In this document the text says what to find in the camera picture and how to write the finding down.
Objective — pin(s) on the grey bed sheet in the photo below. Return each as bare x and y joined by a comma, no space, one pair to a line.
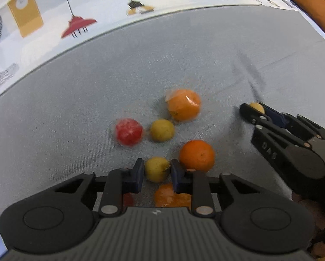
70,100

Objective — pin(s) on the bare orange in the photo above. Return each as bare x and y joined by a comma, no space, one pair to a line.
197,155

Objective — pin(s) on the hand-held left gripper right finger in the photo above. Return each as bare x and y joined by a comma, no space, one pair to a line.
177,178

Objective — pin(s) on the small yellow-green fruit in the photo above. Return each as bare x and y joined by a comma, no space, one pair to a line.
162,130
155,170
257,107

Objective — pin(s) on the grey quilt with printed band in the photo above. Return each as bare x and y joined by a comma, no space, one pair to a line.
97,0

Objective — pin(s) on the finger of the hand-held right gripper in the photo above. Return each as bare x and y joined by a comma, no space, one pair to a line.
253,119
278,118

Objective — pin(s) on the plastic-wrapped red fruit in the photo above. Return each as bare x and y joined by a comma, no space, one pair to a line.
128,199
129,132

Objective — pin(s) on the person's right hand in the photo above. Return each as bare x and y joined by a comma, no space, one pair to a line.
318,217

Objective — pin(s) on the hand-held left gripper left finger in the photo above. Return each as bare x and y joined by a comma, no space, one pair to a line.
138,176

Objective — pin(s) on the plastic-wrapped orange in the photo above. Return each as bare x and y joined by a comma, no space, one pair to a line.
165,195
184,106

